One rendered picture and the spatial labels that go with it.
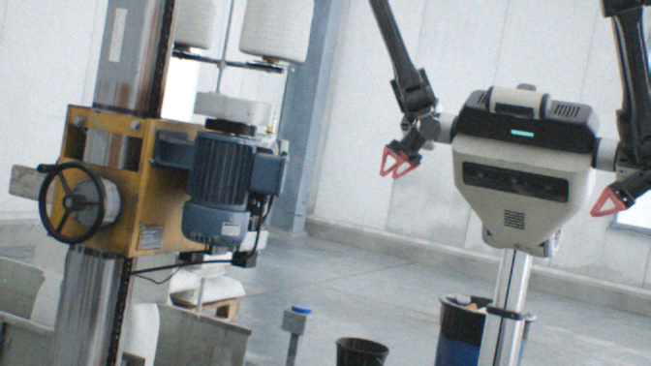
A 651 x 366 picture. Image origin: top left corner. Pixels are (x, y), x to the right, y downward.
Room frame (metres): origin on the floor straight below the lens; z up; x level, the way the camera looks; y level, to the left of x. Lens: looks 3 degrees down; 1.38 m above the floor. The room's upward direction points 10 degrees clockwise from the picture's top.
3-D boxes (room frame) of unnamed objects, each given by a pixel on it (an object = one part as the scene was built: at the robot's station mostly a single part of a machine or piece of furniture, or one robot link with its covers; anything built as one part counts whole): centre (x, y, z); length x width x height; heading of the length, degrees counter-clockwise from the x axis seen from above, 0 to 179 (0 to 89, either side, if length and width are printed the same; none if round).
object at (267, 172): (1.99, 0.12, 1.25); 0.10 x 0.08 x 0.12; 0
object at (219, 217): (1.99, 0.22, 1.21); 0.15 x 0.15 x 0.25
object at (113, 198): (1.94, 0.49, 1.14); 0.11 x 0.06 x 0.11; 65
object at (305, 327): (2.56, -0.01, 0.81); 0.08 x 0.08 x 0.06; 65
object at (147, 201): (2.12, 0.43, 1.18); 0.34 x 0.25 x 0.31; 155
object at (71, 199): (1.87, 0.52, 1.13); 0.18 x 0.11 x 0.18; 65
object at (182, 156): (1.99, 0.31, 1.27); 0.12 x 0.09 x 0.09; 155
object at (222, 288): (5.72, 0.69, 0.20); 0.67 x 0.43 x 0.15; 155
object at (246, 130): (1.99, 0.22, 1.35); 0.12 x 0.12 x 0.04
